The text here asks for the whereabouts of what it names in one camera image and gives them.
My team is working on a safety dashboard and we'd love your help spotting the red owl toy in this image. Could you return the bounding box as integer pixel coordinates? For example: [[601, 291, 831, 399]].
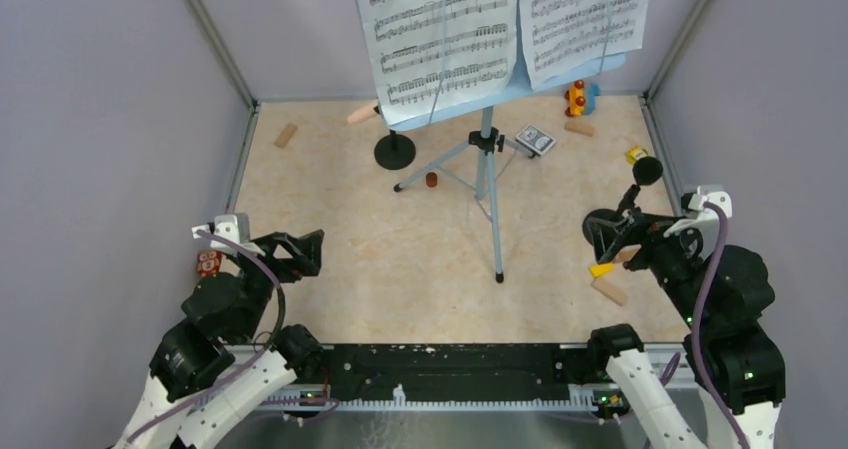
[[196, 249, 223, 277]]

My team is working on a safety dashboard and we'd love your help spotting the yellow black small toy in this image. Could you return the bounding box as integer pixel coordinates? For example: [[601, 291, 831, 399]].
[[626, 145, 650, 165]]

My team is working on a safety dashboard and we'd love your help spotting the sheet music page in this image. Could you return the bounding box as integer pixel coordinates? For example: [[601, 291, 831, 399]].
[[356, 0, 518, 126], [518, 0, 649, 89]]

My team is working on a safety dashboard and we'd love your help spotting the beige microphone on stand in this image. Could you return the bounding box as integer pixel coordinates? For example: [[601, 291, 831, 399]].
[[346, 100, 416, 171]]

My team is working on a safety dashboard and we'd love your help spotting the yellow block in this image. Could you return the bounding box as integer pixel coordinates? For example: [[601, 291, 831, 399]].
[[589, 263, 616, 279]]

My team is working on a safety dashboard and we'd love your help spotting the wooden block far left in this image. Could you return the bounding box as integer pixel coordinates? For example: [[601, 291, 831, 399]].
[[274, 123, 298, 148]]

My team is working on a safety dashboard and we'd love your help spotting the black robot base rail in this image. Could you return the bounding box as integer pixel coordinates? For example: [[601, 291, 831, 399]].
[[269, 343, 630, 422]]

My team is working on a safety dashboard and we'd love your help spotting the light blue music stand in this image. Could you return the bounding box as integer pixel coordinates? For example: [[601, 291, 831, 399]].
[[349, 0, 655, 284]]

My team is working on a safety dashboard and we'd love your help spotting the colourful wooden toy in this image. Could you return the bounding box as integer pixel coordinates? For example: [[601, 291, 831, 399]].
[[564, 79, 600, 118]]

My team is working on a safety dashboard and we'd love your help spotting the wooden block by stand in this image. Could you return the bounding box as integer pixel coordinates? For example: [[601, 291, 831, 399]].
[[612, 246, 640, 264]]

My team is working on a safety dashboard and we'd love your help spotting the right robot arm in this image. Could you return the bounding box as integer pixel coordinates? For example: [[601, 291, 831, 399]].
[[583, 200, 786, 448]]

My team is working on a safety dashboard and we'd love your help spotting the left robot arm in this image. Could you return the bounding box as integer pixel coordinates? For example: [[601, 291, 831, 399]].
[[115, 224, 325, 448]]

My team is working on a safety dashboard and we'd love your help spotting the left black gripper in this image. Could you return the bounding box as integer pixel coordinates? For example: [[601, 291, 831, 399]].
[[230, 228, 324, 342]]

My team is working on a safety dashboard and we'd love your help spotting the small brown cylinder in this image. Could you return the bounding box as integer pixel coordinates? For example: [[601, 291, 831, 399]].
[[425, 172, 438, 188]]

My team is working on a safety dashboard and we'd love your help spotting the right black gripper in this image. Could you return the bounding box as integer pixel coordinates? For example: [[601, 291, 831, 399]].
[[586, 210, 709, 327]]

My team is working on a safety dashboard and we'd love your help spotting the wooden block far right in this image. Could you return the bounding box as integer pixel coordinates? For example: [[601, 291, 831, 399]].
[[564, 120, 595, 137]]

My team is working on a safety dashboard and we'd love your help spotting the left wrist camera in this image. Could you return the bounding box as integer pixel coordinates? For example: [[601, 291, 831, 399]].
[[191, 213, 250, 255]]

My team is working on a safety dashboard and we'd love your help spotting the black microphone on stand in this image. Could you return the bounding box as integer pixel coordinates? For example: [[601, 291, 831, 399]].
[[581, 156, 664, 245]]

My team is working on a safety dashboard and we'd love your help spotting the wooden block near right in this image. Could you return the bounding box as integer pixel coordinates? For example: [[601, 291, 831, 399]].
[[591, 277, 629, 307]]

